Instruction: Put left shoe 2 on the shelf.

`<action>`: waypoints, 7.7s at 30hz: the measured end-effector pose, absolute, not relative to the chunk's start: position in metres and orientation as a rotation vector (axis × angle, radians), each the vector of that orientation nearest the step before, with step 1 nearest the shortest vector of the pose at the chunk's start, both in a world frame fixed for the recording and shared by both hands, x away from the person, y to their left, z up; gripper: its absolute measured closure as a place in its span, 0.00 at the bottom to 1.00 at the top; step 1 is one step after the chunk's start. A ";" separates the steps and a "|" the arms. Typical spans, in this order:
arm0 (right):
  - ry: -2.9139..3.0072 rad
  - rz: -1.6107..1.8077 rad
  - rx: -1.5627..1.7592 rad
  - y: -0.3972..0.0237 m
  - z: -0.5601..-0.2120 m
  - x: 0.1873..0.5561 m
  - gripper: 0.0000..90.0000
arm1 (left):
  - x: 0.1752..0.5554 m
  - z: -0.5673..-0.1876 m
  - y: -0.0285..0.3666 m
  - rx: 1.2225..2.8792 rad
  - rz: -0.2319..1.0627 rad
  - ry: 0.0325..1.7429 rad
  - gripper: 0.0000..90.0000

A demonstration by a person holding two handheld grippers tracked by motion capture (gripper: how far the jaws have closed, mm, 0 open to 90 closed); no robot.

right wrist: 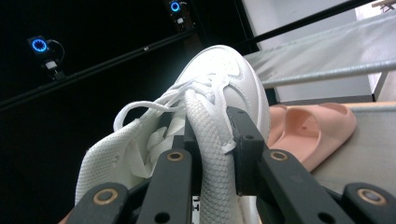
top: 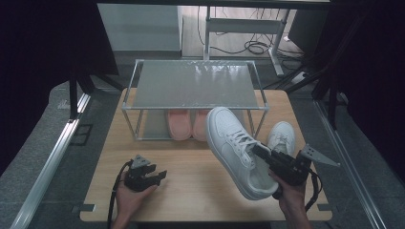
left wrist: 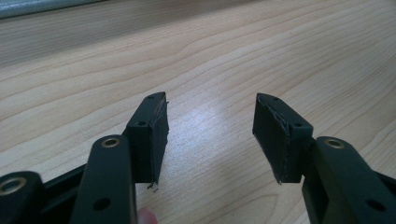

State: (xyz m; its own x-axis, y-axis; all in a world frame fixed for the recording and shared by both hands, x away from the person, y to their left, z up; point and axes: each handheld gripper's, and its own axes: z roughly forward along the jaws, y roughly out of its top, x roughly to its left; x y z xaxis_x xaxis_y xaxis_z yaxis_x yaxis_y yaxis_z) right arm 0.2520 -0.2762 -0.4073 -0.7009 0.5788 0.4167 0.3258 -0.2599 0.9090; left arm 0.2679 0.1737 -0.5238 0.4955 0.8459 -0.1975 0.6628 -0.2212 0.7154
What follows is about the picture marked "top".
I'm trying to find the white power strip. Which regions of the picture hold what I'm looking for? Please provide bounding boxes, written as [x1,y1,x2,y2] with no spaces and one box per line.
[290,71,310,86]

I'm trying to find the white desk frame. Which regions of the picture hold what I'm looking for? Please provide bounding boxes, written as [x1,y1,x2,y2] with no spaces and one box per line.
[203,6,292,77]

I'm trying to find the hand-held gripper cable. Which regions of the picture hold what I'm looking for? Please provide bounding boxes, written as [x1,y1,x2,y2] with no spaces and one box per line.
[304,171,324,213]
[106,159,134,229]

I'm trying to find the dark box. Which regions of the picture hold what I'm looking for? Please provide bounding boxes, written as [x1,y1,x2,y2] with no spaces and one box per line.
[288,9,330,59]

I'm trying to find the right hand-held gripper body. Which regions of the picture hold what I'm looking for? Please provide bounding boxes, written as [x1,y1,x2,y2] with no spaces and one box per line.
[265,143,341,187]

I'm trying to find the black curtain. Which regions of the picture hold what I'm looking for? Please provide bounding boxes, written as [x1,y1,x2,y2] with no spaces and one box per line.
[0,0,120,177]
[328,0,405,175]

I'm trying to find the tangle of black cables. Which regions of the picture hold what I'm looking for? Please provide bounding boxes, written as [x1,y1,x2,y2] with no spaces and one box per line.
[196,6,305,62]

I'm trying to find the person's left hand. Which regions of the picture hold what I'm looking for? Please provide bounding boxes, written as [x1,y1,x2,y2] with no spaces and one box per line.
[115,180,159,220]

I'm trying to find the left hand-held gripper cable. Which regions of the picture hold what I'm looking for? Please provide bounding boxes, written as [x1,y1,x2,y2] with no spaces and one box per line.
[106,159,134,229]

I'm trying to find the metal-framed two-tier shoe rack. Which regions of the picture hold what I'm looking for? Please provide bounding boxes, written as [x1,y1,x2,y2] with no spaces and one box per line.
[120,58,270,141]

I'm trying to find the pink slipper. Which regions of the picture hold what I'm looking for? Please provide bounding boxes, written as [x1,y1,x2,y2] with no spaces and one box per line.
[165,109,193,142]
[192,109,212,142]

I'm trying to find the right hand-held gripper cable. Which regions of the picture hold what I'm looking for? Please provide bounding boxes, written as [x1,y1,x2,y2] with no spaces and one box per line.
[304,171,324,213]

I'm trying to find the white cabinet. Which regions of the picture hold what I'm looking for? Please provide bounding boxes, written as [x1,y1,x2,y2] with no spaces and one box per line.
[97,3,183,52]

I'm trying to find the black stand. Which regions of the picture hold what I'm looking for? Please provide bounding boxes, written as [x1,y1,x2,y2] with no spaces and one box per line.
[310,71,339,130]
[68,63,126,120]

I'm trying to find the white sneaker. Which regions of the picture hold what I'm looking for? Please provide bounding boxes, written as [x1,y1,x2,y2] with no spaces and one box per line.
[204,106,280,201]
[266,120,296,157]

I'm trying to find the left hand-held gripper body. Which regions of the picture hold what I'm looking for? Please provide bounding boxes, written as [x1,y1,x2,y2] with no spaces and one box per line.
[123,154,158,193]

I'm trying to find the aluminium rail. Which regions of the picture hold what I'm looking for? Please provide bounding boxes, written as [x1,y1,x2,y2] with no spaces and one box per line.
[313,92,388,229]
[10,93,92,229]

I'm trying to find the person's right hand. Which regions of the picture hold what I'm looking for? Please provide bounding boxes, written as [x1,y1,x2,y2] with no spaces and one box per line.
[268,171,309,213]

